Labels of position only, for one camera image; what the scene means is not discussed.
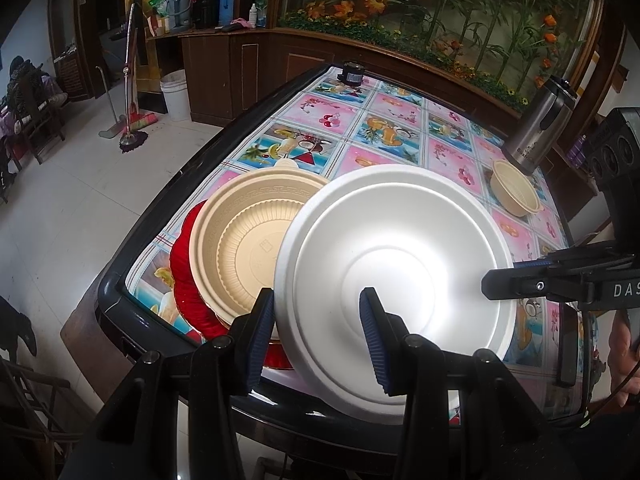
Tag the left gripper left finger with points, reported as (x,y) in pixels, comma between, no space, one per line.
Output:
(251,334)

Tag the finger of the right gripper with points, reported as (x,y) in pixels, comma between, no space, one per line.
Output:
(537,279)

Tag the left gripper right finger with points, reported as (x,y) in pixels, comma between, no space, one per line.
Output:
(384,333)

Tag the large red wedding plate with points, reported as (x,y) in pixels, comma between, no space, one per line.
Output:
(188,299)

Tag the white foam bowl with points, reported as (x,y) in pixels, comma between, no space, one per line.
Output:
(422,243)

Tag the beige plastic plate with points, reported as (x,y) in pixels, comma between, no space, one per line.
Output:
(236,237)

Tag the beige plastic bowl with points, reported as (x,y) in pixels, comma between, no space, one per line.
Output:
(513,190)

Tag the person right hand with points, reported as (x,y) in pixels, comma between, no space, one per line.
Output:
(622,360)

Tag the steel thermos jug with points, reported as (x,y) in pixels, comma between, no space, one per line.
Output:
(541,125)

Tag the low wooden stool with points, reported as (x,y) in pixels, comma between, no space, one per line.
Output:
(101,363)

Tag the colourful printed tablecloth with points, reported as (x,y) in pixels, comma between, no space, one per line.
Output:
(331,129)

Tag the white plastic bucket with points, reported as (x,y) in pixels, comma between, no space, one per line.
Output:
(176,95)

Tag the small black table device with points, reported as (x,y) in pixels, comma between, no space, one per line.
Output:
(351,74)

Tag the wooden sideboard cabinet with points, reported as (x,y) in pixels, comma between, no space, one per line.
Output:
(229,72)

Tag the seated person patterned clothes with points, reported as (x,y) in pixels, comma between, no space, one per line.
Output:
(33,107)

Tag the blue water jug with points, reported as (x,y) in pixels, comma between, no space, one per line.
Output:
(226,8)

